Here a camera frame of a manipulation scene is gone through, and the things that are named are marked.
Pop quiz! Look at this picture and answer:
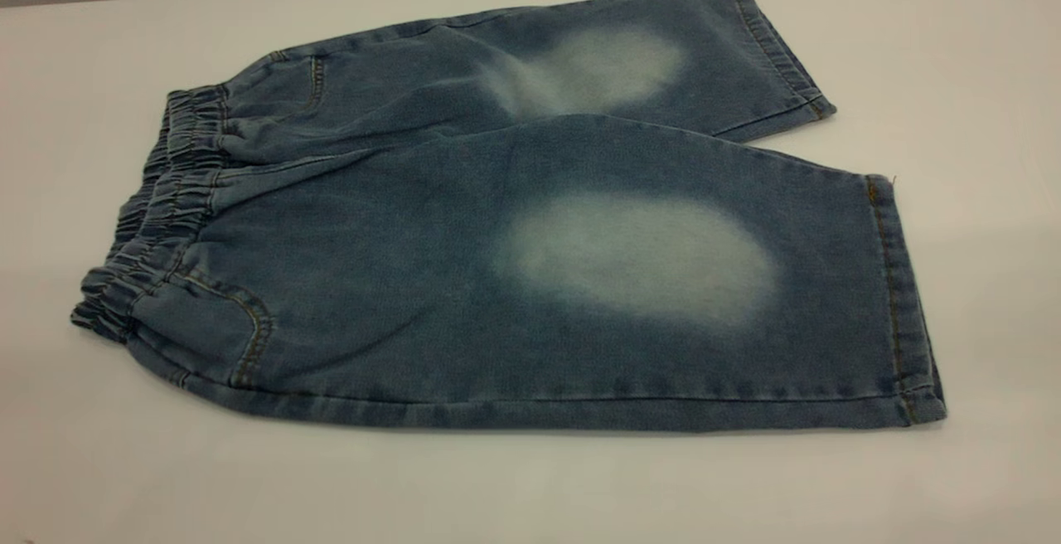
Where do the blue denim pants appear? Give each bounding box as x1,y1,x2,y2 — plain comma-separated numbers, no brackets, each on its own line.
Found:
70,0,947,432

